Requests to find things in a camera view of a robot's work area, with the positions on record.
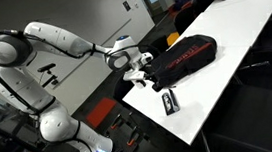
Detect black orange-handled clamp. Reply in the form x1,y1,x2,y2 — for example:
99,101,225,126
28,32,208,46
109,112,127,131
124,127,144,147

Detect dark open glasses case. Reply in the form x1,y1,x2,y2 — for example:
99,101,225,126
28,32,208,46
159,87,182,118

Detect large black chair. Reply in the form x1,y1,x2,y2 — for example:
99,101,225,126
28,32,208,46
198,79,272,152

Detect dark wall poster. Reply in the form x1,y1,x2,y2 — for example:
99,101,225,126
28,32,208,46
122,0,133,13

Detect black red-lettered backpack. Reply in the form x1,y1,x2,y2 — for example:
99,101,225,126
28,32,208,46
142,32,222,93

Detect yellow block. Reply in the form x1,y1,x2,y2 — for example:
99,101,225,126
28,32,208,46
165,31,181,48

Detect metal table leg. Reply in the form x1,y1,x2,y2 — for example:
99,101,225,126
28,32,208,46
199,128,214,152

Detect black office chair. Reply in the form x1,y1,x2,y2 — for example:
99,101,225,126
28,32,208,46
172,4,203,36

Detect black chair with armrest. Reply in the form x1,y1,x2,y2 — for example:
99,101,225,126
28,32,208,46
233,47,272,89

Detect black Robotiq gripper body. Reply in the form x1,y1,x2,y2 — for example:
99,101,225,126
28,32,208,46
135,71,155,90

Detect black camera on tripod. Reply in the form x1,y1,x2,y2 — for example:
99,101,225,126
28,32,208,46
35,62,60,89

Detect black metal frame bar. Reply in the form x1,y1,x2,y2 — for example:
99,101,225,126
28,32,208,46
0,106,76,152

